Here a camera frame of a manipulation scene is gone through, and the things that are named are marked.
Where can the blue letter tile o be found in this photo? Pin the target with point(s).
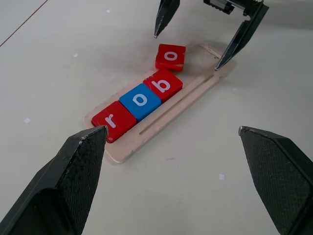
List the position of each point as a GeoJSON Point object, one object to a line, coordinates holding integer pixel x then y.
{"type": "Point", "coordinates": [148, 107]}

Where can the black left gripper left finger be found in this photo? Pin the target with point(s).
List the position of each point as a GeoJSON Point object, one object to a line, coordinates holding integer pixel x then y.
{"type": "Point", "coordinates": [61, 191]}

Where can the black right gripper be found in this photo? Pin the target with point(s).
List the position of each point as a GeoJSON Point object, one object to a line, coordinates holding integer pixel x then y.
{"type": "Point", "coordinates": [220, 5]}

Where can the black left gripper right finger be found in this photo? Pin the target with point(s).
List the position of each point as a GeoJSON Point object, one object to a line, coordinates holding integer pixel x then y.
{"type": "Point", "coordinates": [283, 181]}

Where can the wooden letter tray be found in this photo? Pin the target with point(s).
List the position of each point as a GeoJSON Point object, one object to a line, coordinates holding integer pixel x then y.
{"type": "Point", "coordinates": [171, 115]}

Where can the red letter tile o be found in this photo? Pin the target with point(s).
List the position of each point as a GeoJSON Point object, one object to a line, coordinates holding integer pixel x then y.
{"type": "Point", "coordinates": [162, 58]}

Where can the red letter tile r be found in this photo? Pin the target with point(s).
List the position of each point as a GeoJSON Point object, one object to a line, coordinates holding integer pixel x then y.
{"type": "Point", "coordinates": [101, 120]}

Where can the red letter tile b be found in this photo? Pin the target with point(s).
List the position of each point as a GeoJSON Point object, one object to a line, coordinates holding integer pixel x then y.
{"type": "Point", "coordinates": [172, 82]}

